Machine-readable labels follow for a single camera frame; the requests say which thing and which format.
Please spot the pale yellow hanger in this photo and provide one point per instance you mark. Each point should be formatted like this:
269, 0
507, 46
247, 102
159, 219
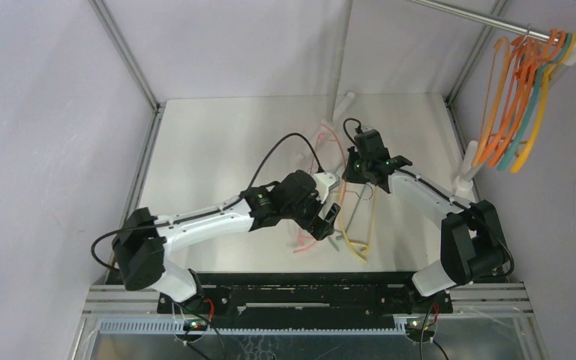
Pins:
360, 249

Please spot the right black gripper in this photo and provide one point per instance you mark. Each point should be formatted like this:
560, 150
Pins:
352, 172

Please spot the yellow-orange plastic hanger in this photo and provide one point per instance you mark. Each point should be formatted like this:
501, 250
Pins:
528, 132

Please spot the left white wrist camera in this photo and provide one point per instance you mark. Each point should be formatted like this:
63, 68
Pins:
325, 183

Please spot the teal plastic hanger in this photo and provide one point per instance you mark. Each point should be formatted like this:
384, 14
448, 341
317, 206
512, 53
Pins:
524, 114

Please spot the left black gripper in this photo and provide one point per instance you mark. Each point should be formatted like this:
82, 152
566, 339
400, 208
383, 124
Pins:
316, 227

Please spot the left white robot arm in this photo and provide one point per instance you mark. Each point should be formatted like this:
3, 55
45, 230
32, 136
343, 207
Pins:
144, 244

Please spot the clothes rack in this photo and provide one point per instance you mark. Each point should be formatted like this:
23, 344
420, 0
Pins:
416, 47

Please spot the orange plastic hanger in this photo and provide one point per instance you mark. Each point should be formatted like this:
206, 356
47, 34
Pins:
514, 99

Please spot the pink hanger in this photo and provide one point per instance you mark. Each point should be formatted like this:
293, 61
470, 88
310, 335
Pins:
331, 152

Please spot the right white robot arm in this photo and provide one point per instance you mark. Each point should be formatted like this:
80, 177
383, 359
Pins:
472, 245

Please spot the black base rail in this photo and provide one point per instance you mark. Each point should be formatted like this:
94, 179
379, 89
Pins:
373, 292

